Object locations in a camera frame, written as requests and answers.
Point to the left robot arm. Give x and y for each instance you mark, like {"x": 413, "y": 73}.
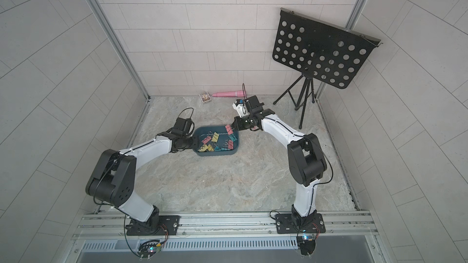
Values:
{"x": 113, "y": 179}

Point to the yellow binder clip upper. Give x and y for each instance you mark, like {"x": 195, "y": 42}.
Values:
{"x": 215, "y": 137}

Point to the yellow binder clip lower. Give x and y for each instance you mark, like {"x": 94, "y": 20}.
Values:
{"x": 204, "y": 148}

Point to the teal plastic storage box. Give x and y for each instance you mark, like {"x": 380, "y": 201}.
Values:
{"x": 218, "y": 148}

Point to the aluminium rail frame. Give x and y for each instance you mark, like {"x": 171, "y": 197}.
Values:
{"x": 193, "y": 225}

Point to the right controller board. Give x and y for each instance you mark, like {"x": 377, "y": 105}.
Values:
{"x": 306, "y": 244}

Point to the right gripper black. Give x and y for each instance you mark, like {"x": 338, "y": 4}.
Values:
{"x": 241, "y": 125}

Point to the controller board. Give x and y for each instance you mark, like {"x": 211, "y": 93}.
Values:
{"x": 149, "y": 248}
{"x": 306, "y": 244}

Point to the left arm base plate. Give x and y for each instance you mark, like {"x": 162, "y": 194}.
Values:
{"x": 155, "y": 226}

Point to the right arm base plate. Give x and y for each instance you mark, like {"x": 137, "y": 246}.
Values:
{"x": 288, "y": 223}

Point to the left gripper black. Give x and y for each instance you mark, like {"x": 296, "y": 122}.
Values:
{"x": 195, "y": 142}

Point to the yellow binder clip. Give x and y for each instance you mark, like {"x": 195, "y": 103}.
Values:
{"x": 215, "y": 137}
{"x": 204, "y": 148}

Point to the left controller board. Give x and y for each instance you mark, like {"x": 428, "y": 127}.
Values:
{"x": 149, "y": 248}

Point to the pink microphone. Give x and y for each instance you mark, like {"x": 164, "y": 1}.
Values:
{"x": 238, "y": 94}

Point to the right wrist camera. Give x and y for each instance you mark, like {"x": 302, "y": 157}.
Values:
{"x": 245, "y": 107}

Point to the small card box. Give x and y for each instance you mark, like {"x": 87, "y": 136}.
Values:
{"x": 205, "y": 97}

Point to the black music stand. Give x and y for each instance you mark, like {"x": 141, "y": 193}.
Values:
{"x": 319, "y": 51}

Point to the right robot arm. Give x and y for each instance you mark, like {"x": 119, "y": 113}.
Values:
{"x": 307, "y": 162}

